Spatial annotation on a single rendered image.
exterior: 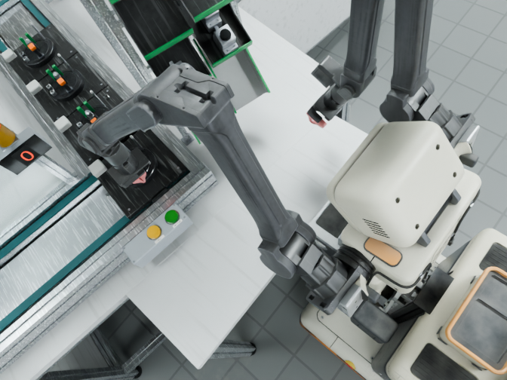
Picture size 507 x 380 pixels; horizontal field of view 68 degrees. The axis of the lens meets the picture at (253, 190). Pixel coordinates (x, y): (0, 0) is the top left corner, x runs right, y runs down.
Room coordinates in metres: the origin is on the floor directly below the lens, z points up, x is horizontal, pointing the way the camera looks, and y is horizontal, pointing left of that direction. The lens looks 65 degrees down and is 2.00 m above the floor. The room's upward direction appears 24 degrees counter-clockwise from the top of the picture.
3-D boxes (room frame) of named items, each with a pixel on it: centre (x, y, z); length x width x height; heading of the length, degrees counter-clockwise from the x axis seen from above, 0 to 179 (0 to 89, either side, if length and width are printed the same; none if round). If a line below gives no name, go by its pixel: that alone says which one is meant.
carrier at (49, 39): (1.42, 0.57, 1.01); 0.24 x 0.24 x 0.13; 19
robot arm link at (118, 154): (0.62, 0.29, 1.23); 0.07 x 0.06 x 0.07; 36
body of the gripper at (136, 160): (0.61, 0.28, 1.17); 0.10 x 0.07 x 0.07; 109
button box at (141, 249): (0.49, 0.33, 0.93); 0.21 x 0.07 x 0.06; 109
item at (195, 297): (0.61, 0.11, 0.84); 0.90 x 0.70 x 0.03; 118
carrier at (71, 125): (0.96, 0.40, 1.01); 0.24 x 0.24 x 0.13; 19
